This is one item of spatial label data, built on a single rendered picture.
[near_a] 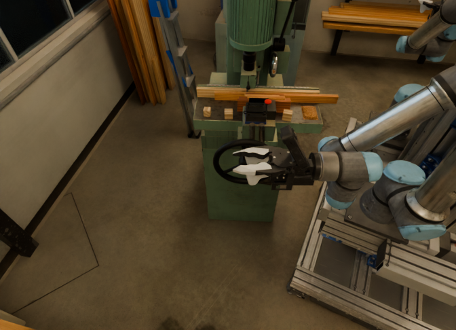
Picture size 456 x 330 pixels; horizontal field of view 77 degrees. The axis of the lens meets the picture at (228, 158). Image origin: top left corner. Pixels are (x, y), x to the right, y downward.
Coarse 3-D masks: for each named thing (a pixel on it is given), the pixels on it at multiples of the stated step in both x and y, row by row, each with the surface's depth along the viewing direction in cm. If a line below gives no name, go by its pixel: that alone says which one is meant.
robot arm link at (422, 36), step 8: (448, 0) 101; (440, 8) 105; (448, 8) 101; (432, 16) 112; (440, 16) 105; (448, 16) 102; (424, 24) 117; (432, 24) 112; (440, 24) 108; (448, 24) 107; (416, 32) 124; (424, 32) 118; (432, 32) 114; (440, 32) 113; (400, 40) 134; (408, 40) 130; (416, 40) 125; (424, 40) 122; (400, 48) 135; (408, 48) 133; (416, 48) 130; (424, 48) 132
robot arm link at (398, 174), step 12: (384, 168) 99; (396, 168) 94; (408, 168) 94; (420, 168) 95; (384, 180) 97; (396, 180) 92; (408, 180) 90; (420, 180) 90; (384, 192) 97; (396, 192) 92
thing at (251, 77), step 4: (244, 72) 129; (248, 72) 129; (252, 72) 129; (244, 76) 128; (248, 76) 128; (252, 76) 127; (256, 76) 129; (244, 80) 129; (248, 80) 129; (252, 80) 129; (240, 84) 131; (244, 84) 131; (252, 84) 131
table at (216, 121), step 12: (216, 108) 139; (228, 108) 139; (300, 108) 139; (204, 120) 133; (216, 120) 133; (228, 120) 133; (240, 120) 133; (276, 120) 133; (300, 120) 133; (312, 120) 133; (240, 132) 132; (276, 132) 132; (300, 132) 136; (312, 132) 135; (276, 144) 129
